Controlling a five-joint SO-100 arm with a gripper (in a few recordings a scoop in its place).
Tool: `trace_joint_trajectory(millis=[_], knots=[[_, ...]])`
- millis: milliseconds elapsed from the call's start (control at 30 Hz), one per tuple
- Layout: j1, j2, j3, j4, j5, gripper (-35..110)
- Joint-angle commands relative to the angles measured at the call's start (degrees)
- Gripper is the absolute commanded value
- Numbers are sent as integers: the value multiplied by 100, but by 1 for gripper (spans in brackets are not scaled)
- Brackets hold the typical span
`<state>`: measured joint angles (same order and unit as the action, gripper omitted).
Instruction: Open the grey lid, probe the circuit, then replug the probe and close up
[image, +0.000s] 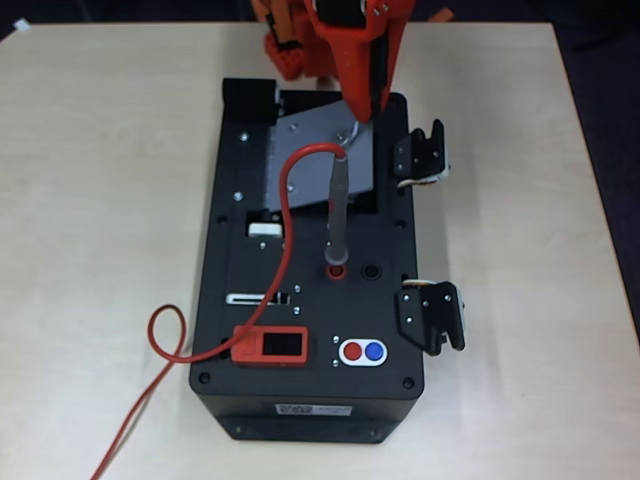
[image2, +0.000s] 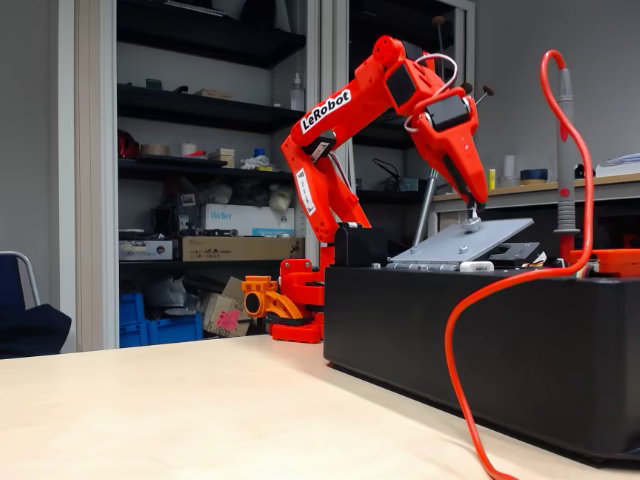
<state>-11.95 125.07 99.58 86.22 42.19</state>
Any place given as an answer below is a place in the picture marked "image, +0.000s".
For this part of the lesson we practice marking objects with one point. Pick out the white slider knob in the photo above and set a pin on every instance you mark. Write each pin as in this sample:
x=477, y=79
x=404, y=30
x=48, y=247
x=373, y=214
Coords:
x=265, y=230

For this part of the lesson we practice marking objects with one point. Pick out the white barcode label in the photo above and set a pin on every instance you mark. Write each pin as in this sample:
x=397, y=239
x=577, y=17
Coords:
x=315, y=410

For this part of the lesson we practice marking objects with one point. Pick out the red and blue buttons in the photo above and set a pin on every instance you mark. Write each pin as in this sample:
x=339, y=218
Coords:
x=342, y=351

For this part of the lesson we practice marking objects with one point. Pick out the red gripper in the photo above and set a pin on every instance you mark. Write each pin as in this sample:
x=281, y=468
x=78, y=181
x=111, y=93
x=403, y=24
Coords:
x=353, y=47

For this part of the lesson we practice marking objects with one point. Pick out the grey test probe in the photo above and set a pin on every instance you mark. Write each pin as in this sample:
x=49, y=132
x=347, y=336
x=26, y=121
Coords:
x=338, y=210

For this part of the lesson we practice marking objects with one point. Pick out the red display module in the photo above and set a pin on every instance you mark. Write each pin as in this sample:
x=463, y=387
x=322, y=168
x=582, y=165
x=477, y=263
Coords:
x=247, y=347

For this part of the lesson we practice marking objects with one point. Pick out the small white plastic clip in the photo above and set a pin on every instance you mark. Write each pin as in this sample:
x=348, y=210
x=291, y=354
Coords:
x=22, y=25

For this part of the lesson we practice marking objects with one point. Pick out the white slot slider bar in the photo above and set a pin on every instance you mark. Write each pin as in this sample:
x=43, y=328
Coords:
x=240, y=299

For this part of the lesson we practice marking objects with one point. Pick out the red push button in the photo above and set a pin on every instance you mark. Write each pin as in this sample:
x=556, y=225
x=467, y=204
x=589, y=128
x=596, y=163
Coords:
x=354, y=351

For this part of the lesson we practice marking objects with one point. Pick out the blue push button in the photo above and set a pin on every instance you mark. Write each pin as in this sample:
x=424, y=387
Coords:
x=374, y=351

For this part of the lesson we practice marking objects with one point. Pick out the grey metal lid plate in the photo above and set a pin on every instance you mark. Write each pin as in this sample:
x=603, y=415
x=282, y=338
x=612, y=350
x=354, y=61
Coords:
x=310, y=170

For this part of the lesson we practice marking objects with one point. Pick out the black task board box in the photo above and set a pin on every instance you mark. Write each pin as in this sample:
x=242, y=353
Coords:
x=310, y=385

